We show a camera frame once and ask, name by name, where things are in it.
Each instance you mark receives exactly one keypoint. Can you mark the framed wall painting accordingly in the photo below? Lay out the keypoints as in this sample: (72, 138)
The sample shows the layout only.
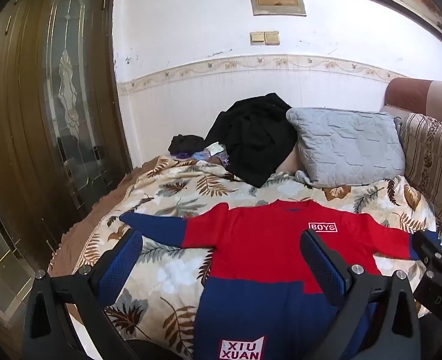
(423, 11)

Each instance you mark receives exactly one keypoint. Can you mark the brown bed sheet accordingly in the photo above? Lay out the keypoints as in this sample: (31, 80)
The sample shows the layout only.
(112, 191)

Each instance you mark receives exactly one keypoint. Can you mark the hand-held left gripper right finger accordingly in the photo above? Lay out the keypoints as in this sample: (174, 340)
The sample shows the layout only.
(322, 266)

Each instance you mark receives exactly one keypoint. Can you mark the gold wall switch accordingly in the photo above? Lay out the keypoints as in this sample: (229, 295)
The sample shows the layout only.
(272, 37)
(257, 37)

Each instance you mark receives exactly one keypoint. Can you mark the brown patchwork sofa cover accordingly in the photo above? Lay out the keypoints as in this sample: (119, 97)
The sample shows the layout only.
(408, 95)

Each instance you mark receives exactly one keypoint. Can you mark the large black garment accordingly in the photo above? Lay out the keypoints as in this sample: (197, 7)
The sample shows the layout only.
(251, 138)

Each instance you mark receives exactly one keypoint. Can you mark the wooden glass panel door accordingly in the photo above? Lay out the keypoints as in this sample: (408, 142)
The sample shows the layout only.
(25, 101)

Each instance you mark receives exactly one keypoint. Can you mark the white paper tag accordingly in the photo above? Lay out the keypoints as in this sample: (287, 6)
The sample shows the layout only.
(214, 149)

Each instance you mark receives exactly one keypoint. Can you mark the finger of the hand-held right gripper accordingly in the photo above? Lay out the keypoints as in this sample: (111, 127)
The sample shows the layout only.
(429, 249)

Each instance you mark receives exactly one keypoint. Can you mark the purple cloth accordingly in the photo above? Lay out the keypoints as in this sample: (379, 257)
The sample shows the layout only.
(202, 156)

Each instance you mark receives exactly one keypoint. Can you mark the leaf print blanket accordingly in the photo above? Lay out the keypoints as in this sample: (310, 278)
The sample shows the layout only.
(161, 281)

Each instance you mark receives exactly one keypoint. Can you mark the grey quilted pillow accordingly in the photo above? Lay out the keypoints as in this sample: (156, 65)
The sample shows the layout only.
(344, 146)

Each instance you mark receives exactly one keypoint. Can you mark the red and blue sweater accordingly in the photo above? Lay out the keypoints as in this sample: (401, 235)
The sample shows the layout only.
(258, 240)

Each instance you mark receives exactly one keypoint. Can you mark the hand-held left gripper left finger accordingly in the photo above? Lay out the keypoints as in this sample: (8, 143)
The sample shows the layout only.
(119, 266)

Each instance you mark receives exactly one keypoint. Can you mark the striped sofa backrest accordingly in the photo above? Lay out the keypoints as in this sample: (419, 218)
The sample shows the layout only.
(434, 157)

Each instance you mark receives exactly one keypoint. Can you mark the beige pillow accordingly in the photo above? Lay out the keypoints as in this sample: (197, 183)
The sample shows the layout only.
(290, 161)

